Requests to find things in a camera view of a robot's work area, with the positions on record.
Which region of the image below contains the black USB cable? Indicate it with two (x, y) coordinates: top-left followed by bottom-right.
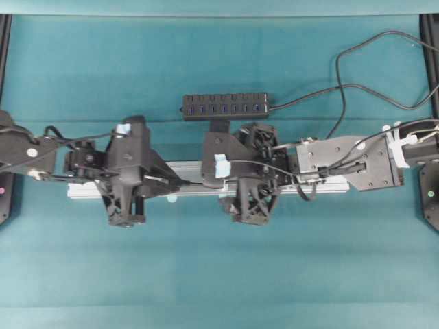
(145, 31), (439, 189)

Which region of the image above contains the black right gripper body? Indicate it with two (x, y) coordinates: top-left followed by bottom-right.
(220, 123), (293, 225)

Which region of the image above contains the teal table cloth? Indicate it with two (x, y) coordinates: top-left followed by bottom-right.
(1, 15), (438, 328)

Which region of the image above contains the aluminium extrusion rail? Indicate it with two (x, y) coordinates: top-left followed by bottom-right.
(67, 160), (349, 200)

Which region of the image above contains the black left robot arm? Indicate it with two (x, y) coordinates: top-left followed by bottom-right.
(1, 111), (188, 228)

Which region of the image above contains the black USB hub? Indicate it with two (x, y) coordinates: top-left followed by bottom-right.
(180, 93), (270, 121)

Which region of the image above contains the black frame beam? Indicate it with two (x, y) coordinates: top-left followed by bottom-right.
(420, 13), (439, 118)

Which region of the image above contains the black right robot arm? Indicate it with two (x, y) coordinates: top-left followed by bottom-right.
(214, 119), (438, 229)

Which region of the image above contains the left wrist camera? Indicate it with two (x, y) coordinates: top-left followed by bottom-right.
(105, 115), (152, 171)

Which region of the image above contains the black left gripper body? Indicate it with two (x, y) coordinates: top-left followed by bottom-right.
(63, 140), (148, 229)

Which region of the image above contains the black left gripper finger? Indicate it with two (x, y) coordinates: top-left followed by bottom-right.
(139, 178), (182, 199)
(143, 150), (182, 186)

